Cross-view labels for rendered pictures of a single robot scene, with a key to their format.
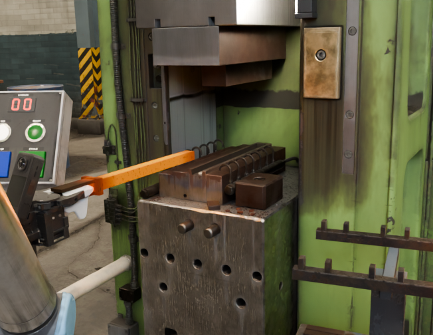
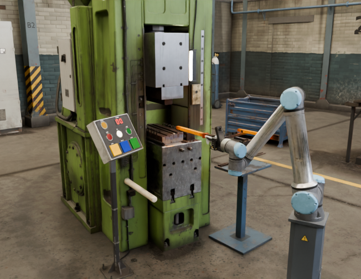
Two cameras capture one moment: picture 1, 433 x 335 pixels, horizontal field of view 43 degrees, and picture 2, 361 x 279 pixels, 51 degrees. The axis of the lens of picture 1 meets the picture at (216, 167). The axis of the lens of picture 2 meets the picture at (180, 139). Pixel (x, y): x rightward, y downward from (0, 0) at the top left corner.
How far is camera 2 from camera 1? 2.68 m
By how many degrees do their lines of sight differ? 61
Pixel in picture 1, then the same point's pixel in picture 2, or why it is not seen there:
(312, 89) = (194, 102)
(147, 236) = (165, 159)
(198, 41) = (176, 91)
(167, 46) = (166, 93)
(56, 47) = not seen: outside the picture
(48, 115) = (128, 123)
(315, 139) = (193, 116)
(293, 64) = not seen: hidden behind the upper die
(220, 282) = (189, 165)
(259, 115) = not seen: hidden behind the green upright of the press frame
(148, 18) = (160, 84)
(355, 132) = (203, 112)
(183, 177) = (170, 135)
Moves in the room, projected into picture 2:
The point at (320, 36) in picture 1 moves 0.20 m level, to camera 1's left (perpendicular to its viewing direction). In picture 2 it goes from (196, 86) to (186, 89)
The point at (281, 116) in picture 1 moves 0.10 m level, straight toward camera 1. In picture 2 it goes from (149, 113) to (158, 114)
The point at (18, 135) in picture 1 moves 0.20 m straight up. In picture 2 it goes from (124, 133) to (123, 105)
